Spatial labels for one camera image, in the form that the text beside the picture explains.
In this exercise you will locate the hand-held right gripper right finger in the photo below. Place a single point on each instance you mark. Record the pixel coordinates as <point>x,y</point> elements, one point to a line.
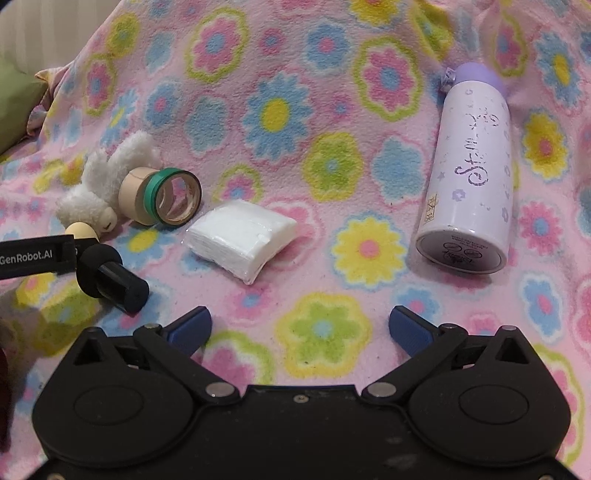
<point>408,330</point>

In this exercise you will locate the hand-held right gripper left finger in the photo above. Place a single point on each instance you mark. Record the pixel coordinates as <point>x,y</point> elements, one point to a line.
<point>191,327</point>

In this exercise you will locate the white cotton pads pack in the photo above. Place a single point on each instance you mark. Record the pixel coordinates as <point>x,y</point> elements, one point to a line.
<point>240,240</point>

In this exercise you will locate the beige green tape roll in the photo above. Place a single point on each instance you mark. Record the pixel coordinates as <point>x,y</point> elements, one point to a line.
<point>197,191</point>

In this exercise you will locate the beige wooden bead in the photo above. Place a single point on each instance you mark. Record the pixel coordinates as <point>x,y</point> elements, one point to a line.
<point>81,230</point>

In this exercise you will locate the white plush rabbit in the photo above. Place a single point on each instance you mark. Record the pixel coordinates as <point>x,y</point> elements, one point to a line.
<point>99,184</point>

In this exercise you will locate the dark red cloth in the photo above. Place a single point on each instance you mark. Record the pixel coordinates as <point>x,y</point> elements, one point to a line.
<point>3,392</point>

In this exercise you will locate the green printed cushion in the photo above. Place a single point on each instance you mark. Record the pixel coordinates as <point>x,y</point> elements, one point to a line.
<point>18,101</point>

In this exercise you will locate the white purple-capped bottle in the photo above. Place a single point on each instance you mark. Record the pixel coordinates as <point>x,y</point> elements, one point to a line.
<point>466,161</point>

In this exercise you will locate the pink floral fleece blanket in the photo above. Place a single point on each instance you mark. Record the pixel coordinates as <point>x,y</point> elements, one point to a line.
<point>323,138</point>

